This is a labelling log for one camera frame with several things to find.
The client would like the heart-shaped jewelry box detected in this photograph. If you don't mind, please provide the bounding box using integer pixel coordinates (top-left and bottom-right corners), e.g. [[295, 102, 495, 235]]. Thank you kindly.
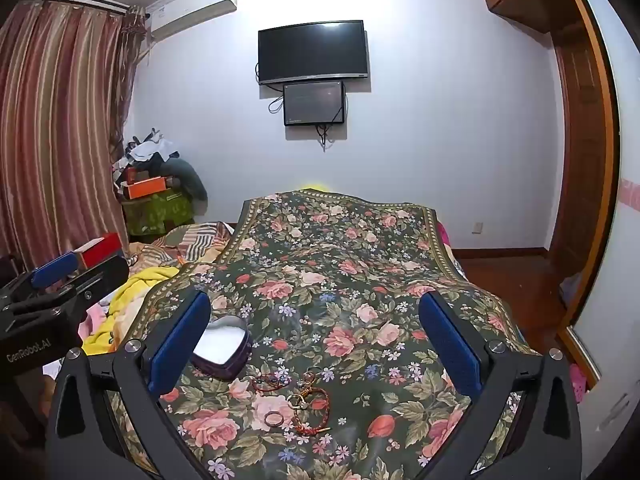
[[192, 316, 251, 382]]

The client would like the wooden door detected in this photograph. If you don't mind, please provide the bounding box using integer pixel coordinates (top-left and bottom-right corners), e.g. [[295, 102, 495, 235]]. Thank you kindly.
[[547, 25, 610, 306]]

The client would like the wooden wardrobe frame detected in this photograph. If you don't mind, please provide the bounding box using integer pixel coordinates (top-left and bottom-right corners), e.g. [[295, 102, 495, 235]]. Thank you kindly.
[[555, 0, 625, 391]]

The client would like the dark green garment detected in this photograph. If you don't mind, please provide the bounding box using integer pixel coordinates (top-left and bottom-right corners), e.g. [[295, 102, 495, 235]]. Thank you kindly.
[[164, 157, 209, 202]]

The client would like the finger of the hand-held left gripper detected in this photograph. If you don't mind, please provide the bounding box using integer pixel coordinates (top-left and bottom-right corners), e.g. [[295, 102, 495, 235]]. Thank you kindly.
[[60, 255, 131, 311], [30, 251, 81, 291]]

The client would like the striped curtain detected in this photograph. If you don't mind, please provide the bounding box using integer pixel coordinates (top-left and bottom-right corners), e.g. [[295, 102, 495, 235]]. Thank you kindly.
[[0, 0, 147, 267]]

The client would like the red beaded bracelet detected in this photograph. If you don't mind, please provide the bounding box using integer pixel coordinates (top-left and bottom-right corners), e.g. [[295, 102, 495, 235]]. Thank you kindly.
[[251, 371, 294, 394]]

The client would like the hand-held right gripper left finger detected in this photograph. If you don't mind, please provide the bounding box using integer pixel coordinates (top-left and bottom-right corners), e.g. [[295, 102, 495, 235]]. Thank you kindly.
[[45, 290, 213, 480]]

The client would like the wall-mounted television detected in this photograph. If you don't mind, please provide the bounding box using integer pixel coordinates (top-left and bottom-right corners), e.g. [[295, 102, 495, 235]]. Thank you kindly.
[[257, 20, 371, 86]]

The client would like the orange box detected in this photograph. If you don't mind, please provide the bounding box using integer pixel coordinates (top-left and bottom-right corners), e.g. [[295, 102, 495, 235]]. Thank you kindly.
[[122, 176, 169, 200]]

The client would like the floral blanket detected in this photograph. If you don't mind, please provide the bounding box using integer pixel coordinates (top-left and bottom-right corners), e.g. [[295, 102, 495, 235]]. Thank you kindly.
[[102, 187, 543, 480]]

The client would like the yellow blanket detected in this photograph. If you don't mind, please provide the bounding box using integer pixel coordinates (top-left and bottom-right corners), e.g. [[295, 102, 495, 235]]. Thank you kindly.
[[82, 265, 182, 357]]

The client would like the white air conditioner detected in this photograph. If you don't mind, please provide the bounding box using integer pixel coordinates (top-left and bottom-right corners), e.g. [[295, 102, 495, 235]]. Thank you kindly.
[[145, 0, 238, 41]]

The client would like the pink cloth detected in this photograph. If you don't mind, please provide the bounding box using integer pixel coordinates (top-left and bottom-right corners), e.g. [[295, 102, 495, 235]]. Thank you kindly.
[[76, 304, 107, 337]]

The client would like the green patterned cloth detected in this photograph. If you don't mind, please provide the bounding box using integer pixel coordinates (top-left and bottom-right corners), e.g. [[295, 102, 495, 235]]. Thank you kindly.
[[121, 190, 197, 242]]

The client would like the red box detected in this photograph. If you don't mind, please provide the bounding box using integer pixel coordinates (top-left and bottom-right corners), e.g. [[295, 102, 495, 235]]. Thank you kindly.
[[75, 232, 124, 269]]

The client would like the pink bed sheet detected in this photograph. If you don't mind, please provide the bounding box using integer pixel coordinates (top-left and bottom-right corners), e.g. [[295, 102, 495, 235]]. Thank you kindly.
[[434, 219, 457, 262]]

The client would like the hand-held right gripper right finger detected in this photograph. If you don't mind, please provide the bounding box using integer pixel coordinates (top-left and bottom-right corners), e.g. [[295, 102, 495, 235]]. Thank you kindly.
[[417, 290, 586, 480]]

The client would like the pile of clothes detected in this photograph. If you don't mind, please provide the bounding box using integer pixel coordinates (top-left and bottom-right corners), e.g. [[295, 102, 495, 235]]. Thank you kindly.
[[112, 127, 181, 186]]

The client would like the small wall monitor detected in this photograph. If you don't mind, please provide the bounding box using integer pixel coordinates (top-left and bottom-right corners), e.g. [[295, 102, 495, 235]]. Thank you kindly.
[[282, 80, 347, 127]]

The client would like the red cord bracelet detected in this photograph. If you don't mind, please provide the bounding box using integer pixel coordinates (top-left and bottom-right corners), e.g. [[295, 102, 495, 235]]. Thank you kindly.
[[286, 389, 334, 437]]

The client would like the striped quilt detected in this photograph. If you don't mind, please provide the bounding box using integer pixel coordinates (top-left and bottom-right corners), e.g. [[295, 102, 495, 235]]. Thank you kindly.
[[127, 220, 236, 267]]

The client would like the white wardrobe sliding door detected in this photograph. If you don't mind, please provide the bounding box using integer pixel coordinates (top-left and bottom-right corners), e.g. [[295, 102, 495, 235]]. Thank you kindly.
[[570, 0, 640, 413]]

